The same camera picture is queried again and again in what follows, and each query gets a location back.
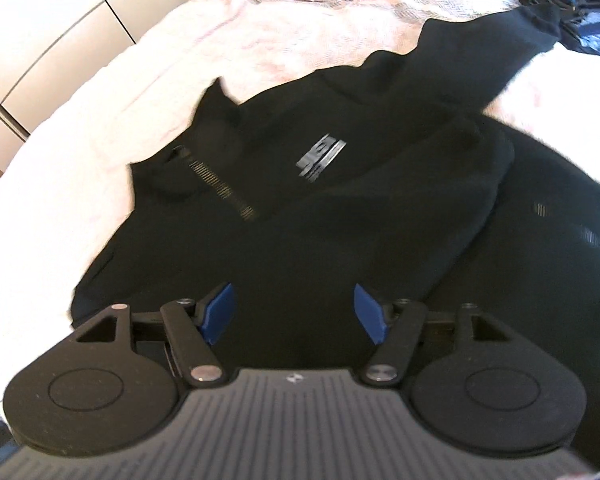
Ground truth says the pink grey herringbone bedspread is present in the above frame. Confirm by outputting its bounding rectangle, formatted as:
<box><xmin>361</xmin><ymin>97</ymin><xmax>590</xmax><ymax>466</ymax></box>
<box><xmin>0</xmin><ymin>0</ymin><xmax>600</xmax><ymax>411</ymax></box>

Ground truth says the white wardrobe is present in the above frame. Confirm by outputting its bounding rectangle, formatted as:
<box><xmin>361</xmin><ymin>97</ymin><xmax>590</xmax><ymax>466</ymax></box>
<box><xmin>0</xmin><ymin>0</ymin><xmax>231</xmax><ymax>181</ymax></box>

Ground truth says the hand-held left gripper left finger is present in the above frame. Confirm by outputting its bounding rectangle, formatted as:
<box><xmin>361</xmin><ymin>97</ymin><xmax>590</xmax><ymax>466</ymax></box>
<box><xmin>72</xmin><ymin>282</ymin><xmax>239</xmax><ymax>389</ymax></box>

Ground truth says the black zippered garment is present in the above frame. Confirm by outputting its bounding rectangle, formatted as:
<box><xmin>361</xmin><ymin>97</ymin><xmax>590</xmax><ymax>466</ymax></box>
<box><xmin>430</xmin><ymin>120</ymin><xmax>600</xmax><ymax>411</ymax></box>

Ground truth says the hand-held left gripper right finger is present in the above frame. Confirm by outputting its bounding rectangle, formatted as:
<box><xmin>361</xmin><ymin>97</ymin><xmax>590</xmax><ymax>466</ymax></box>
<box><xmin>352</xmin><ymin>282</ymin><xmax>523</xmax><ymax>389</ymax></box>

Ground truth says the black zip-neck sweater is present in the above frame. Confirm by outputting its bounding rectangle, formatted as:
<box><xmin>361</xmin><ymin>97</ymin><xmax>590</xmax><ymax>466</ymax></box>
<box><xmin>70</xmin><ymin>7</ymin><xmax>563</xmax><ymax>376</ymax></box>

